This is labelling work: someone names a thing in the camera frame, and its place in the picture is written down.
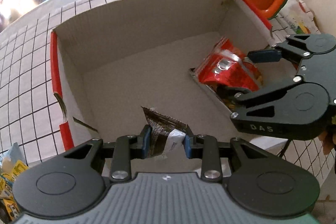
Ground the dark brown snack packet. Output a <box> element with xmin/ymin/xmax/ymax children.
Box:
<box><xmin>142</xmin><ymin>107</ymin><xmax>187</xmax><ymax>157</ymax></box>

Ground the red yellow chip bag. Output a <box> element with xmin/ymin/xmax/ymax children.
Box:
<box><xmin>188</xmin><ymin>36</ymin><xmax>264</xmax><ymax>110</ymax></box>

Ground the yellow snack packet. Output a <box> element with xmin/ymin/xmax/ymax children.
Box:
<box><xmin>1</xmin><ymin>160</ymin><xmax>28</xmax><ymax>223</ymax></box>

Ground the blue cookie packet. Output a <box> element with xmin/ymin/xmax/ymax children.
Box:
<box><xmin>1</xmin><ymin>142</ymin><xmax>27</xmax><ymax>170</ymax></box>

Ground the colourful plastic bag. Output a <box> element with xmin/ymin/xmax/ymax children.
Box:
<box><xmin>280</xmin><ymin>0</ymin><xmax>321</xmax><ymax>34</ymax></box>

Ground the red cardboard box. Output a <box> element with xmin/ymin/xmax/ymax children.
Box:
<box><xmin>50</xmin><ymin>0</ymin><xmax>277</xmax><ymax>149</ymax></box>

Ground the white grid tablecloth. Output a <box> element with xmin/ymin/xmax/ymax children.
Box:
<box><xmin>1</xmin><ymin>0</ymin><xmax>335</xmax><ymax>182</ymax></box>

